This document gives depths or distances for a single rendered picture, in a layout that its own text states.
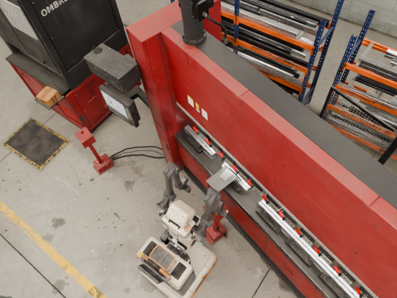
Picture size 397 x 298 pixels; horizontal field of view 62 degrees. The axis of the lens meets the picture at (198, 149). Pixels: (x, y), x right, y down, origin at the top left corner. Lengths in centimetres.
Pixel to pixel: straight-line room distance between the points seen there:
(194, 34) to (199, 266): 245
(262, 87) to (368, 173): 88
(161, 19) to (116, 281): 295
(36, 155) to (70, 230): 138
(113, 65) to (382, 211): 246
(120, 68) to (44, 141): 269
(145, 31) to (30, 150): 323
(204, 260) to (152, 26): 250
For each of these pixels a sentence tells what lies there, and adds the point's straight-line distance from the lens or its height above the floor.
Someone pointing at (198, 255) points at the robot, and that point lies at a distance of 393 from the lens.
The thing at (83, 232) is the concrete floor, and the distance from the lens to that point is 465.
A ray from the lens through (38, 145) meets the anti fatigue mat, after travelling 559.
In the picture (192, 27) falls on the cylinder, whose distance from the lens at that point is 266.
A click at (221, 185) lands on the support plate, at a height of 100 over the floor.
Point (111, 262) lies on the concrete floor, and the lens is 440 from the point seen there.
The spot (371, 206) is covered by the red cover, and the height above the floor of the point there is 230.
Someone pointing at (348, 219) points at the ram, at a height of 200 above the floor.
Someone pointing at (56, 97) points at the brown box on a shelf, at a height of 104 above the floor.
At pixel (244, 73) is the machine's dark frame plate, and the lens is 251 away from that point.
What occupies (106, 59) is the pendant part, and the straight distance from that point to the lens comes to 335.
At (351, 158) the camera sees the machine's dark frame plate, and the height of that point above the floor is 230.
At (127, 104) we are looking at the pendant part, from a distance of 336.
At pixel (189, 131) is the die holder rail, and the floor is 97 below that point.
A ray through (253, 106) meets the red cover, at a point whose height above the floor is 230.
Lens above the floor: 408
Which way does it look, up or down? 58 degrees down
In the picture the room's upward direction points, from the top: 7 degrees counter-clockwise
